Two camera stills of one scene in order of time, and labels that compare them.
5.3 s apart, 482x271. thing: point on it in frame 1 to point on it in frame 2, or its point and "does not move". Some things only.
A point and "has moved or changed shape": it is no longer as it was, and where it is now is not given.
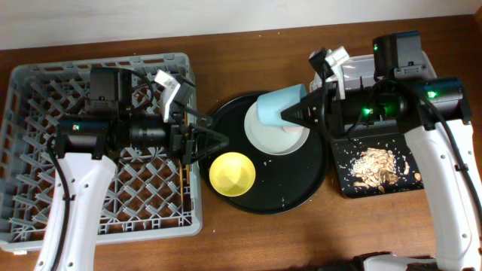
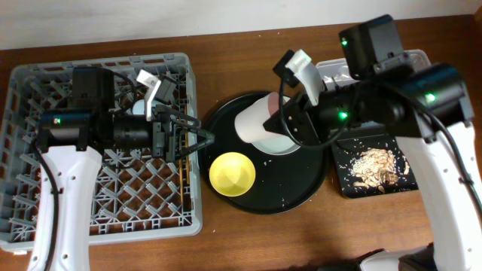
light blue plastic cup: x=269 y=105 to x=138 y=107
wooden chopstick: x=181 y=181 does not move
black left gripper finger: x=202 y=120 to x=176 y=114
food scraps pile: x=376 y=167 does not move
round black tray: x=282 y=183 does not move
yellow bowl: x=232 y=174 does not move
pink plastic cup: x=294 y=129 has moved or changed shape
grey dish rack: x=149 y=197 does not move
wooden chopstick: x=187 y=165 does not move
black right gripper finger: x=309 y=111 to x=285 y=121
